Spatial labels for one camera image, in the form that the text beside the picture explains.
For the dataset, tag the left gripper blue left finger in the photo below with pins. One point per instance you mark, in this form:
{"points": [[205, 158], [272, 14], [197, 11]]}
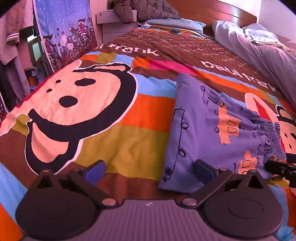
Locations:
{"points": [[86, 179]]}

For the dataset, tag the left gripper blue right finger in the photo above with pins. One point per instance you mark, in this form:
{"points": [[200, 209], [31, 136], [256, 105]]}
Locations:
{"points": [[214, 180]]}

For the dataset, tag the blue printed pajama pant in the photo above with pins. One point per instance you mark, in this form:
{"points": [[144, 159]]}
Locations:
{"points": [[207, 126]]}

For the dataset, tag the colorful paul frank bedspread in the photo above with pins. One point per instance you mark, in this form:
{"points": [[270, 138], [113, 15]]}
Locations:
{"points": [[116, 104]]}

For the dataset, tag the grey lavender duvet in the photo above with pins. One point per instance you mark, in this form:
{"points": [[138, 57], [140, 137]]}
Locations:
{"points": [[276, 65]]}

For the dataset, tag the floral sheet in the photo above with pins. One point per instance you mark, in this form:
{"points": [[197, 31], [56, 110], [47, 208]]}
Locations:
{"points": [[275, 44]]}

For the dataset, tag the hanging pink clothes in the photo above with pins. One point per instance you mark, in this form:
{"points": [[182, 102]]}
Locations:
{"points": [[16, 26]]}

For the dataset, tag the light blue pillow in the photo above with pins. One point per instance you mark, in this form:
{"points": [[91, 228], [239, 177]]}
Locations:
{"points": [[259, 34], [176, 24]]}

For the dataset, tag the white bedside shelf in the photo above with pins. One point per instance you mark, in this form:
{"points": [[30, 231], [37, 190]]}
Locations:
{"points": [[112, 27]]}

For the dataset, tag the blue bicycle print curtain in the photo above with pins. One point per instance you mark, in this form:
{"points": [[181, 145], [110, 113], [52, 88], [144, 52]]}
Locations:
{"points": [[66, 30]]}

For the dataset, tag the wooden headboard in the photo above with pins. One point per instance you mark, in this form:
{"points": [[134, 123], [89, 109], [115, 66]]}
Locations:
{"points": [[208, 11]]}

